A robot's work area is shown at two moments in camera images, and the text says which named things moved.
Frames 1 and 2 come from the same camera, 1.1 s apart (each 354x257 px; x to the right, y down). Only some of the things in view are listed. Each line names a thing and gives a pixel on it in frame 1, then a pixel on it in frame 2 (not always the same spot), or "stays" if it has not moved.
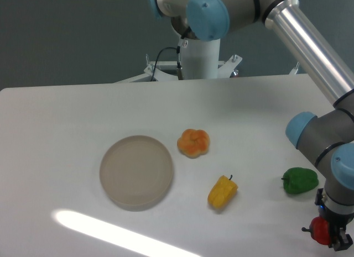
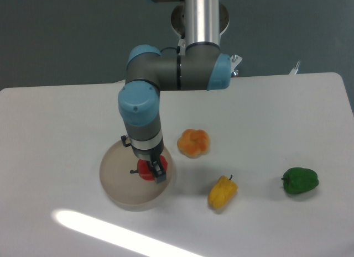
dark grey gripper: (337, 221) to (149, 151)
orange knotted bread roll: (193, 143) stays
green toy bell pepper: (298, 180) stays
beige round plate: (136, 172) stays
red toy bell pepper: (319, 229) to (143, 168)
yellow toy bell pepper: (222, 192) stays
